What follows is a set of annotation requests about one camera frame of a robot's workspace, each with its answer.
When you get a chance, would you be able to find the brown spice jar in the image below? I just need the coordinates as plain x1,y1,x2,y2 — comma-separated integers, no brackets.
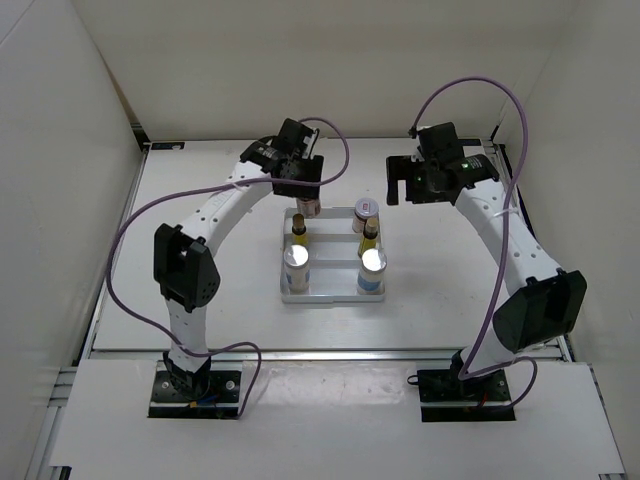
352,197,379,233
296,198,321,219

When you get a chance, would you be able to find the silver lid blue bottle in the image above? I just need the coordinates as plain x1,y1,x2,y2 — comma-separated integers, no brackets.
357,248,387,295

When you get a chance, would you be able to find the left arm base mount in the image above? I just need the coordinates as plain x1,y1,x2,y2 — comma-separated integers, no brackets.
147,363,244,420

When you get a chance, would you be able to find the white tiered tray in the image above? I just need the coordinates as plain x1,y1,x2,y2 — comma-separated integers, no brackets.
280,207,385,304

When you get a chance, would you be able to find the silver lid white bottle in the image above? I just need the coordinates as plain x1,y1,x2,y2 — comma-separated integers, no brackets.
283,244,310,293

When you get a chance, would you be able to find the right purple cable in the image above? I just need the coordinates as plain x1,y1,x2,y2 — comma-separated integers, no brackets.
407,74,540,414

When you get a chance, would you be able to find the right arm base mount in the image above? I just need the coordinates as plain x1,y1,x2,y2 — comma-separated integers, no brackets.
407,369,516,423

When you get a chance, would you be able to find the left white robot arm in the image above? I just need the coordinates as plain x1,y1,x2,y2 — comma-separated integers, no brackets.
153,119,324,400

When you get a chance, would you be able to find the aluminium frame rail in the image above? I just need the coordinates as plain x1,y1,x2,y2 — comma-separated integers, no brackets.
47,351,621,479

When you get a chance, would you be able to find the yellow label bottle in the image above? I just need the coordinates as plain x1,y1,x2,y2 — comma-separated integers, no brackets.
291,213,308,247
358,217,379,257

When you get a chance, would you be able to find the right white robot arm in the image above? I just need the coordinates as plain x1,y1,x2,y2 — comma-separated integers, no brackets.
386,123,587,400

